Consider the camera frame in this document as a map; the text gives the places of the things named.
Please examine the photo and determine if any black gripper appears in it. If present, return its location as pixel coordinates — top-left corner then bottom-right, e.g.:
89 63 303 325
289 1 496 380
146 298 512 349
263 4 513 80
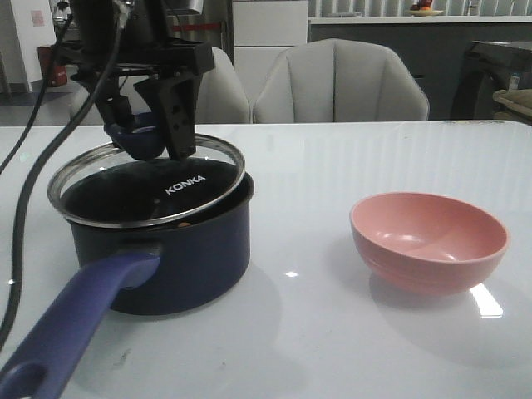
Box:
53 1 214 160

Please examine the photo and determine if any glass pot lid purple knob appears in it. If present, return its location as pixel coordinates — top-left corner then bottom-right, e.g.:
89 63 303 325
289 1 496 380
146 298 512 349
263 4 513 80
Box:
47 112 245 229

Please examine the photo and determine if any dark blue saucepan purple handle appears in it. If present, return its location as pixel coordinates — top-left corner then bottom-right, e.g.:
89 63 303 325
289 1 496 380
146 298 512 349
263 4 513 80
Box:
1 175 254 398

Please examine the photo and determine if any pink plastic bowl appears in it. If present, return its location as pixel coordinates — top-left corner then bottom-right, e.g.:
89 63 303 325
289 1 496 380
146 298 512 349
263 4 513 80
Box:
349 192 510 296

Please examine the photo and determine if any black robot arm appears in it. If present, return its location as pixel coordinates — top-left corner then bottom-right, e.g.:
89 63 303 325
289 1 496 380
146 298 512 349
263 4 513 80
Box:
57 1 214 135

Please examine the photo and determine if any left grey upholstered chair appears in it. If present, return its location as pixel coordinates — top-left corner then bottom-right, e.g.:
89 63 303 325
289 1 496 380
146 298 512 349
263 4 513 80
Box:
70 47 251 125

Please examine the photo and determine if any grey upholstered chair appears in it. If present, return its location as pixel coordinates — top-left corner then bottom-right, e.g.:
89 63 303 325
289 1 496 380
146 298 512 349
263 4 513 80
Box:
253 38 430 124
70 47 251 125

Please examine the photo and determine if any red bin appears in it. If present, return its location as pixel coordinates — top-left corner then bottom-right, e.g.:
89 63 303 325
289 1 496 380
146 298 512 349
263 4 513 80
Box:
37 46 67 87

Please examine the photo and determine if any red barrier tape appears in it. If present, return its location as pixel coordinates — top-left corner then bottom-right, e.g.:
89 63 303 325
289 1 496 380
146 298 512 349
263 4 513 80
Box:
171 22 223 32

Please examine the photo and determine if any white cabinet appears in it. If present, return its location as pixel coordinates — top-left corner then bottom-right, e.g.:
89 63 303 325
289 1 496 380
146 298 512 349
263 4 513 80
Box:
233 1 308 102

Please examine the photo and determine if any right grey upholstered chair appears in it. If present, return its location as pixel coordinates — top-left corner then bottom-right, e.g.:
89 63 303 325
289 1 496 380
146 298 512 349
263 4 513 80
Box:
253 38 430 124

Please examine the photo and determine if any fruit plate on counter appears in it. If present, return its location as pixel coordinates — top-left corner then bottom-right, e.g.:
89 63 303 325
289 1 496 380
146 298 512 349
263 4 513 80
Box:
407 0 444 17

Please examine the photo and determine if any dark grey counter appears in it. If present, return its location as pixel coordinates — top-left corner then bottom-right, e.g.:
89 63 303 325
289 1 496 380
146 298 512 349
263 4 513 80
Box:
308 17 532 121

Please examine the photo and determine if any dark appliance at right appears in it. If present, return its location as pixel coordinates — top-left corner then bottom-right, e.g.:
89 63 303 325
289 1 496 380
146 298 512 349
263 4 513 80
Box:
450 41 531 120

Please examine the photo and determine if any beige cushion at right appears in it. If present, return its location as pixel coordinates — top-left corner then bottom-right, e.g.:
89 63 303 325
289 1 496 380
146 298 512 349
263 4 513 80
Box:
492 89 531 126

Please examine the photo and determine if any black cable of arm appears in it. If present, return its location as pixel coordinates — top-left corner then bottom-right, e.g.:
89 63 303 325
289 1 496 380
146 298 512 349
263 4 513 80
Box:
0 0 134 350

